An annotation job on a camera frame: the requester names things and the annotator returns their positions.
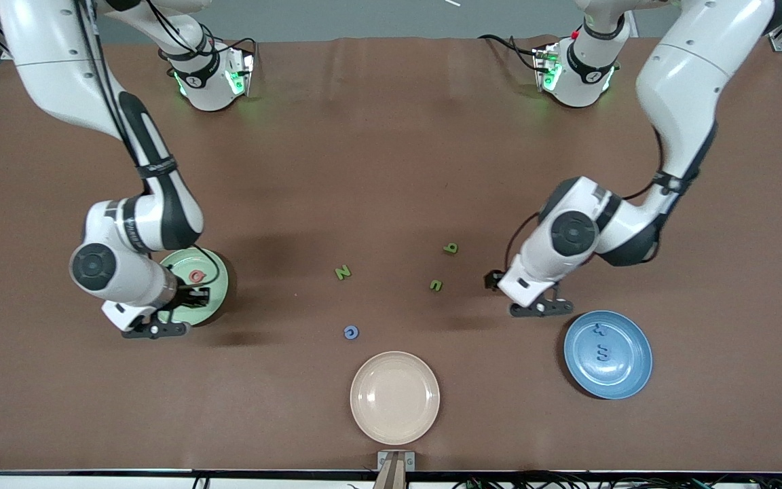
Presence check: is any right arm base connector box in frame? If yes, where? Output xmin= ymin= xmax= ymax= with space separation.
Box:
xmin=225 ymin=44 xmax=256 ymax=96

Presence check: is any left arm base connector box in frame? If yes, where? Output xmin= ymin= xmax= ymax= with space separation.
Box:
xmin=534 ymin=44 xmax=561 ymax=92

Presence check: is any light green plate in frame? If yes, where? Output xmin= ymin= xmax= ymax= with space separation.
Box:
xmin=157 ymin=247 xmax=229 ymax=327

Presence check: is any blue plate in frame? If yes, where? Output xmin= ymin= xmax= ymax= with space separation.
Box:
xmin=563 ymin=310 xmax=654 ymax=400

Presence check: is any black table edge strip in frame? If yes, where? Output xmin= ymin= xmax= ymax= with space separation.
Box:
xmin=0 ymin=468 xmax=782 ymax=476

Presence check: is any beige plate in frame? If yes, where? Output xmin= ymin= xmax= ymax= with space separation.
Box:
xmin=350 ymin=350 xmax=441 ymax=446

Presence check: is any brown table cover sheet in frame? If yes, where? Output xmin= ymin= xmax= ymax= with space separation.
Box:
xmin=0 ymin=35 xmax=782 ymax=473

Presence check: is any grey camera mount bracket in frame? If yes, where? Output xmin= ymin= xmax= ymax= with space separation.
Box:
xmin=372 ymin=450 xmax=416 ymax=489

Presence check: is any black left arm base cable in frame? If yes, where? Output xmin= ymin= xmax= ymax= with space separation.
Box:
xmin=478 ymin=34 xmax=541 ymax=69

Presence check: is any black arm base cable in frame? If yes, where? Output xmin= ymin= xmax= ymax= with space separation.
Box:
xmin=157 ymin=0 xmax=259 ymax=65
xmin=478 ymin=34 xmax=541 ymax=69

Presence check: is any black right arm base cable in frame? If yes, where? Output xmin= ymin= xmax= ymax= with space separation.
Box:
xmin=157 ymin=0 xmax=259 ymax=65

